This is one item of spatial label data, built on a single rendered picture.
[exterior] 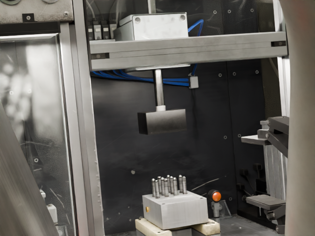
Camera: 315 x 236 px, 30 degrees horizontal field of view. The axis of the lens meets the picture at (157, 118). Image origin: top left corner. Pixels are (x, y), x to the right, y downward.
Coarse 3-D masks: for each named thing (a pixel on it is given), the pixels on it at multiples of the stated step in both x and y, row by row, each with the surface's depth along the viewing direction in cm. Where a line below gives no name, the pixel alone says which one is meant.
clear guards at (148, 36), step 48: (96, 0) 96; (144, 0) 98; (192, 0) 101; (240, 0) 104; (0, 48) 91; (48, 48) 94; (96, 48) 96; (144, 48) 99; (192, 48) 101; (240, 48) 104; (288, 48) 107; (0, 96) 91; (48, 96) 94; (48, 144) 94; (48, 192) 94
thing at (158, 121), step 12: (156, 72) 121; (156, 84) 121; (156, 96) 121; (156, 108) 121; (144, 120) 119; (156, 120) 118; (168, 120) 119; (180, 120) 120; (144, 132) 120; (156, 132) 118; (168, 132) 119
